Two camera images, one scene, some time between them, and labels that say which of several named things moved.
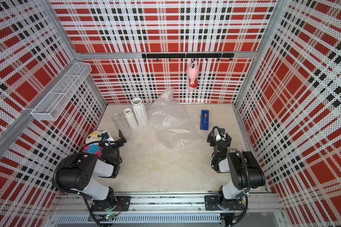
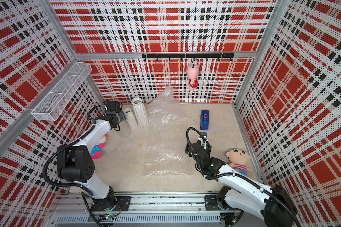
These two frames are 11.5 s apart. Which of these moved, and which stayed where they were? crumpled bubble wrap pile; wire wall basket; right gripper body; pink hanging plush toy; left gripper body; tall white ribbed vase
Moved: left gripper body; right gripper body
Stayed: wire wall basket; tall white ribbed vase; crumpled bubble wrap pile; pink hanging plush toy
